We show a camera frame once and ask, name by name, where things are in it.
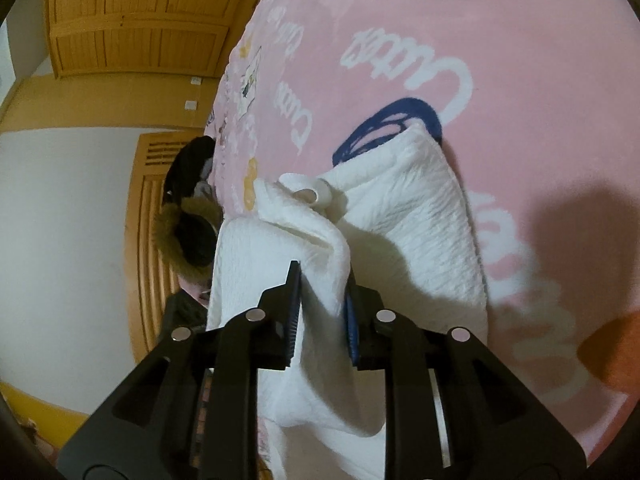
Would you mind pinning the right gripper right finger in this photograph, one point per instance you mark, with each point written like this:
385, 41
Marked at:
453, 409

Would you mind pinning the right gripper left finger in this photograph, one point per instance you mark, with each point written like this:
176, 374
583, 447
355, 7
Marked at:
189, 409

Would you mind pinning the white zip hoodie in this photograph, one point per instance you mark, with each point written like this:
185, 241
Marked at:
393, 219

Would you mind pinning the dark brown garment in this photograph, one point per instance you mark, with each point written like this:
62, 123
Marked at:
181, 309

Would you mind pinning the wooden headboard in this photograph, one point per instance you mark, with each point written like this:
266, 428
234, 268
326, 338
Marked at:
149, 280

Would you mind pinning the black fur-trimmed coat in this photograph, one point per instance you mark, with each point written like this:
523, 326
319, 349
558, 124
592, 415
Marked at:
186, 229

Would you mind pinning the pink patterned bed blanket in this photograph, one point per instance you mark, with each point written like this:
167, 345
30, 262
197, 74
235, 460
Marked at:
537, 102

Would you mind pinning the wooden wardrobe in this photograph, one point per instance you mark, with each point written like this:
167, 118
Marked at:
175, 37

